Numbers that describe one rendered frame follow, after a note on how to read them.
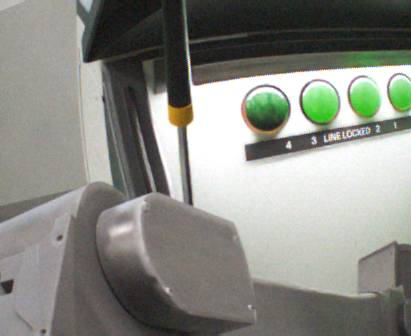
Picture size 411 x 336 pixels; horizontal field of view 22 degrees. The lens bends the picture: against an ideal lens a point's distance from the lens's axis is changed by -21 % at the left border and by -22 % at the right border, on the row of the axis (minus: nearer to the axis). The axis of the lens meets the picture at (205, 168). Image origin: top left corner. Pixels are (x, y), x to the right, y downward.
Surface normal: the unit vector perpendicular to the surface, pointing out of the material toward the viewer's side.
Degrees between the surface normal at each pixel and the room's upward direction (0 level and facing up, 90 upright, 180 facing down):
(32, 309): 25
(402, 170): 90
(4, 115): 90
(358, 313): 65
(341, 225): 90
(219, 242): 70
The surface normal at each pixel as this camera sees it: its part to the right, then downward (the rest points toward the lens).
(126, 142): 0.07, -0.47
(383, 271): -0.49, -0.50
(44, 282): -0.48, -0.74
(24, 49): 0.29, 0.30
